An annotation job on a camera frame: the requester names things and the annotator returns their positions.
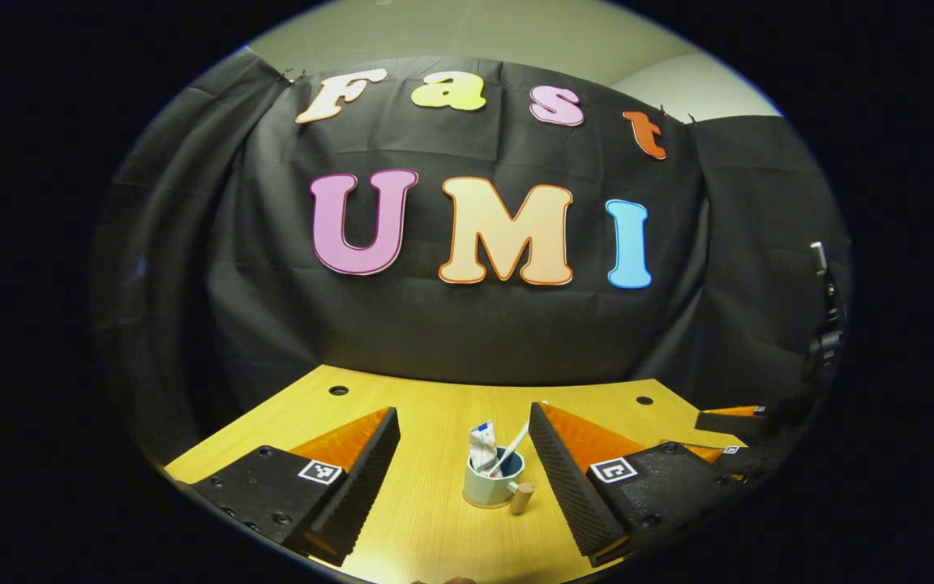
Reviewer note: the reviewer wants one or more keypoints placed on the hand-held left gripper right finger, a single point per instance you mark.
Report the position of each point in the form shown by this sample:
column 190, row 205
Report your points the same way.
column 568, row 487

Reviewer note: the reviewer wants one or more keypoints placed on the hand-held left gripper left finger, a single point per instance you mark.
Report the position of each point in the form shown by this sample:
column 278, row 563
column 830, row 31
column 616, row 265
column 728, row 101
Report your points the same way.
column 362, row 491

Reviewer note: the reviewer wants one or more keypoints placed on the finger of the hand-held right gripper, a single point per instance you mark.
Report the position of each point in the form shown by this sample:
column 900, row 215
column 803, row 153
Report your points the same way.
column 730, row 422
column 739, row 462

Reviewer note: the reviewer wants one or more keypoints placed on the pale green toothbrush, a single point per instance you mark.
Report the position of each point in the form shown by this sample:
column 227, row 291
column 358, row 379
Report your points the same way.
column 516, row 442

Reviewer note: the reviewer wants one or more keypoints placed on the white toothpaste tube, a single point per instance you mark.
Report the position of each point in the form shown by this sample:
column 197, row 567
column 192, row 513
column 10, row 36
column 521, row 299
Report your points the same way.
column 481, row 446

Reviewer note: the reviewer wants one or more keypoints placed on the wooden desktop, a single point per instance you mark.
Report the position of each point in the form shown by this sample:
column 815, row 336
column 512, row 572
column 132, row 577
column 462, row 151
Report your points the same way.
column 434, row 422

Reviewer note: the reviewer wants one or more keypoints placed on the black backdrop cloth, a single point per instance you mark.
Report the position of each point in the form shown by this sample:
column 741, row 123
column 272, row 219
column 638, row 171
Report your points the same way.
column 434, row 324

